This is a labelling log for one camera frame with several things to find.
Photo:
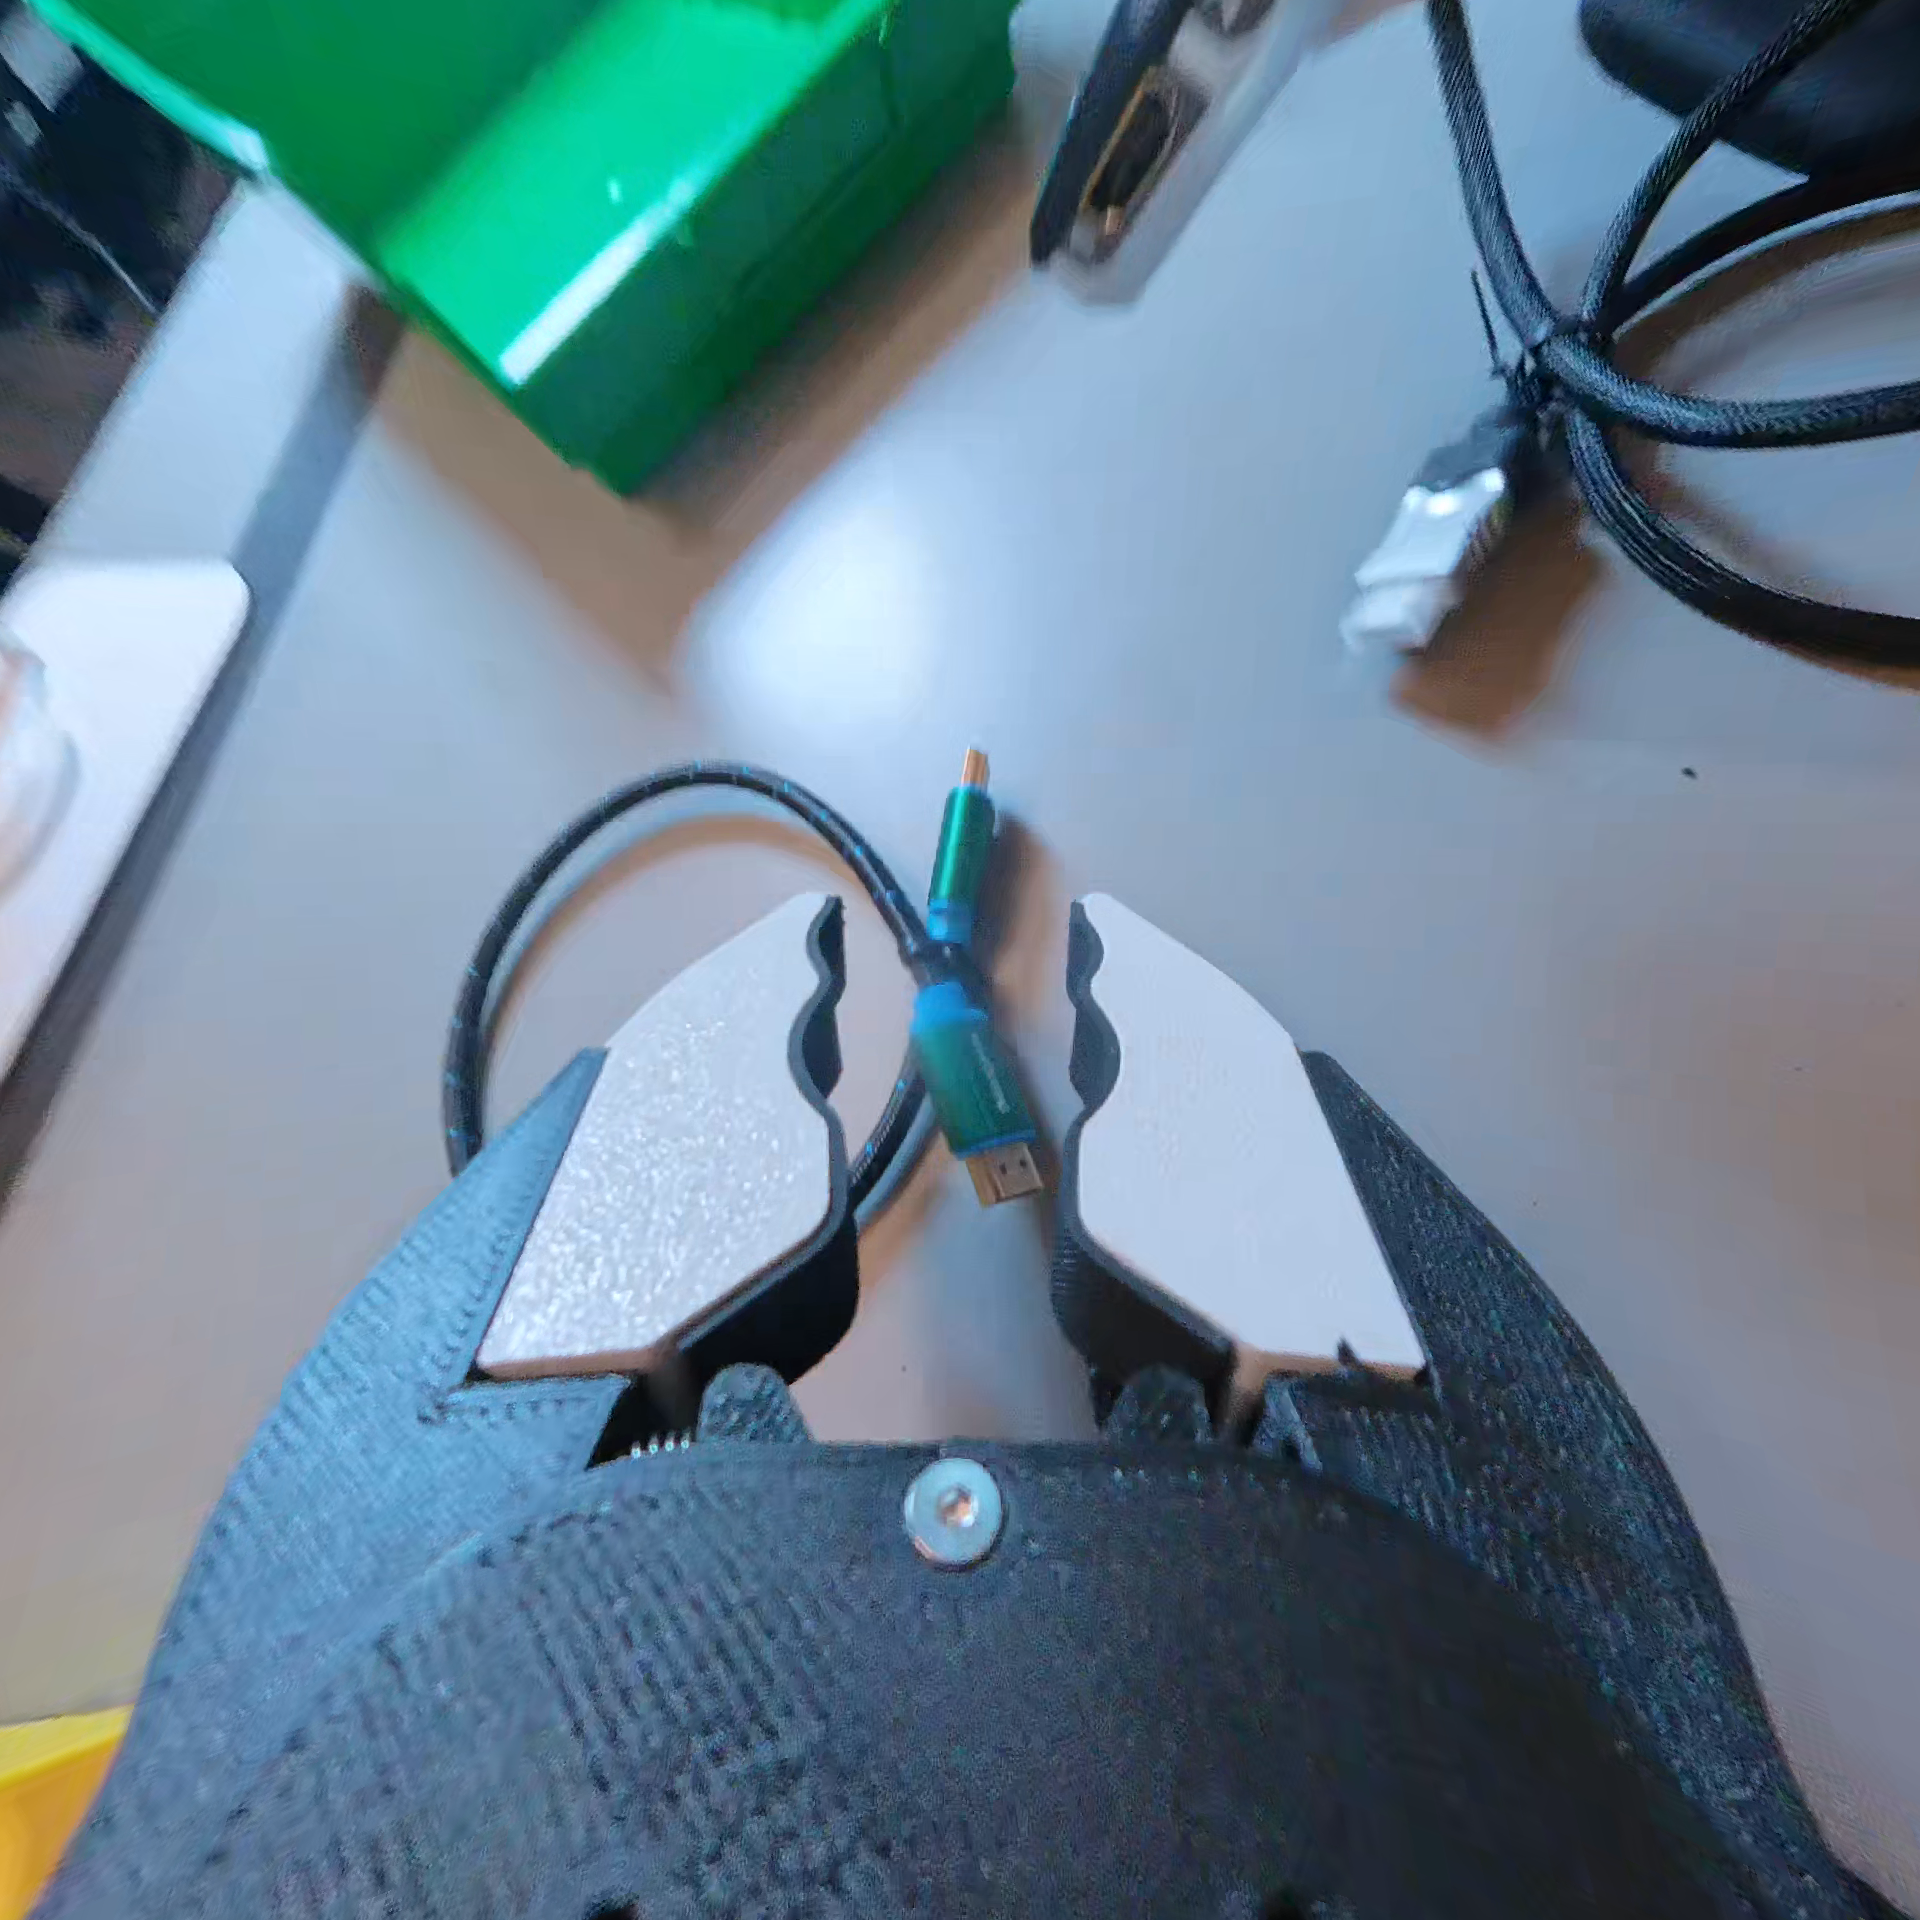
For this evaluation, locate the green plastic bin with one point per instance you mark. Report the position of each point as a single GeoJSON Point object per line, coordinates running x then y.
{"type": "Point", "coordinates": [675, 224]}

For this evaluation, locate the black mesh wrist rest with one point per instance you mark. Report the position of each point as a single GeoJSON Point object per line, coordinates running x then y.
{"type": "Point", "coordinates": [1769, 74]}

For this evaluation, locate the yellow plastic bin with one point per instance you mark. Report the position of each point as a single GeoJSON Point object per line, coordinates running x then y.
{"type": "Point", "coordinates": [43, 1814]}

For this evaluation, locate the black board on white stand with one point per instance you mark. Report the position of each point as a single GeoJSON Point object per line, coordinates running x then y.
{"type": "Point", "coordinates": [122, 704]}

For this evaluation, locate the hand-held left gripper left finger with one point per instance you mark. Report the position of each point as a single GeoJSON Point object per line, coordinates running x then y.
{"type": "Point", "coordinates": [675, 1170]}

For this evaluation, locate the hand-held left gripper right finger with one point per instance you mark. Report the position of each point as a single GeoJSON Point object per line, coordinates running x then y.
{"type": "Point", "coordinates": [1215, 1170]}

